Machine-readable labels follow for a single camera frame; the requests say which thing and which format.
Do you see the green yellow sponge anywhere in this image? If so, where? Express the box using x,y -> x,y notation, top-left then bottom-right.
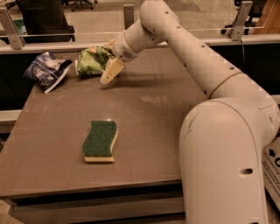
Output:
82,120 -> 118,163

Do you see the black chair base right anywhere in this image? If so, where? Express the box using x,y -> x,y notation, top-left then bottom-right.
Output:
220,0 -> 267,35

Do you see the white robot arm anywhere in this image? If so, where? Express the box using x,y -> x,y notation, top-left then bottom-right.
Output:
101,0 -> 279,224

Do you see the left metal bracket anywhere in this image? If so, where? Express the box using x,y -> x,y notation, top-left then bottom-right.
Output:
0,7 -> 25,50

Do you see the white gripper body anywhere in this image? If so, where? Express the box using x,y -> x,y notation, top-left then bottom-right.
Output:
112,31 -> 138,62

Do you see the grey printed board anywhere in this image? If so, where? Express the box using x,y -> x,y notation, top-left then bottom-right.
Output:
262,138 -> 280,211

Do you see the blue chip bag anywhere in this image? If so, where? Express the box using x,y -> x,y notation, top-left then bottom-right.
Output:
24,52 -> 73,94

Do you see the black office chair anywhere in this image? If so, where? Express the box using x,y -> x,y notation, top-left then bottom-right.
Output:
16,0 -> 76,45

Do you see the brown table with drawers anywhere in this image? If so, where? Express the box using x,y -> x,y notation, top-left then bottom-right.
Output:
0,48 -> 203,224

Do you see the green jalapeno chip bag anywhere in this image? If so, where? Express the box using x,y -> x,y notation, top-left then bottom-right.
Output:
74,46 -> 114,76

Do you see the glass barrier panel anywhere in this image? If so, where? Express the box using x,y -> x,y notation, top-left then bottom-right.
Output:
0,0 -> 275,45

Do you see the middle metal bracket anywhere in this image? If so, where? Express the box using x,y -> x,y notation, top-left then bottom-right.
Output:
123,3 -> 135,29

